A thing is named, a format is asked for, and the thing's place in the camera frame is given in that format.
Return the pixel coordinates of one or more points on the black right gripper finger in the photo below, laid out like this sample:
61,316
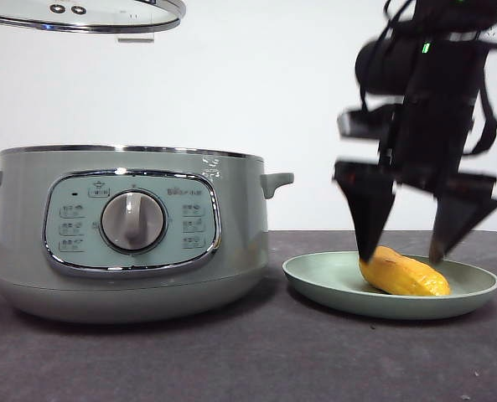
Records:
462,209
367,201

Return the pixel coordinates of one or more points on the yellow corn cob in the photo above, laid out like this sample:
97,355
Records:
403,276

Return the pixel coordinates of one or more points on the glass lid with green knob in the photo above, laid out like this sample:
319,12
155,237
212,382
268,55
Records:
105,14

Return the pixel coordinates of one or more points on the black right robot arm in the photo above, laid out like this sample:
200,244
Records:
436,104

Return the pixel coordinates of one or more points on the pale green round plate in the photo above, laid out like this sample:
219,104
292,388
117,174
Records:
323,280

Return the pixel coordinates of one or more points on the pale green electric steamer pot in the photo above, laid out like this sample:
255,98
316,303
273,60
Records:
239,234

